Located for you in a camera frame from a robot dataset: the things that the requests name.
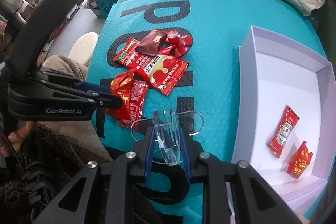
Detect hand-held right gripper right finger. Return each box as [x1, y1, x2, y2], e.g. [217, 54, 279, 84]
[181, 129, 302, 224]

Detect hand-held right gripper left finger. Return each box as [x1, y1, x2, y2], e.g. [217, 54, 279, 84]
[33, 128, 156, 224]

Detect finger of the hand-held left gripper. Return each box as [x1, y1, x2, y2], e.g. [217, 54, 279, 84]
[52, 90, 124, 109]
[39, 70, 110, 95]

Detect red gold candy packet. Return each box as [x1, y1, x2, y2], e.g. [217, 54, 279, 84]
[109, 69, 137, 111]
[287, 141, 314, 179]

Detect clear plastic clip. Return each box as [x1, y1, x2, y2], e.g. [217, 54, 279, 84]
[130, 108, 205, 166]

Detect red sauce packet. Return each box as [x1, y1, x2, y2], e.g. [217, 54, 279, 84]
[105, 80, 149, 128]

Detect red snack packet green marks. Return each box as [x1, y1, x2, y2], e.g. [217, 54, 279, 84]
[113, 38, 158, 73]

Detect red crown-print snack packet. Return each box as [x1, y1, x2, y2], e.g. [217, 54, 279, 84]
[142, 54, 190, 96]

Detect dark brown snack packet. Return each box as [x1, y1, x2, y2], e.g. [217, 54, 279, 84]
[136, 29, 166, 55]

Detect red jelly cup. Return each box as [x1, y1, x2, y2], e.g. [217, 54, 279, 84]
[165, 30, 181, 44]
[158, 44, 174, 56]
[172, 43, 190, 58]

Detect red ketchup packet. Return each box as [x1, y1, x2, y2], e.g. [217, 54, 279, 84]
[266, 105, 300, 159]

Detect red candy wrappers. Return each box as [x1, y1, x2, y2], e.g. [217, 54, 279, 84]
[180, 34, 194, 46]

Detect white box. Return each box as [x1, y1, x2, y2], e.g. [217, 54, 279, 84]
[231, 25, 332, 216]

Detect person's left hand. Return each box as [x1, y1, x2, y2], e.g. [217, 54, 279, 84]
[0, 127, 27, 157]

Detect white round stool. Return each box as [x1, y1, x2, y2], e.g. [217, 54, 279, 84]
[69, 32, 100, 64]

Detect large teal cardboard box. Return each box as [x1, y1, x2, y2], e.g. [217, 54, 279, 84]
[88, 0, 118, 18]

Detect brown fleece jacket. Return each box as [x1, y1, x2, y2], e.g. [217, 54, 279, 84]
[0, 122, 163, 224]

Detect teal bubble mailer black print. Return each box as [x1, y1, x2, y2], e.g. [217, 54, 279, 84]
[85, 0, 328, 224]

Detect black cord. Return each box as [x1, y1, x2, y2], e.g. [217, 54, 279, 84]
[5, 130, 59, 205]

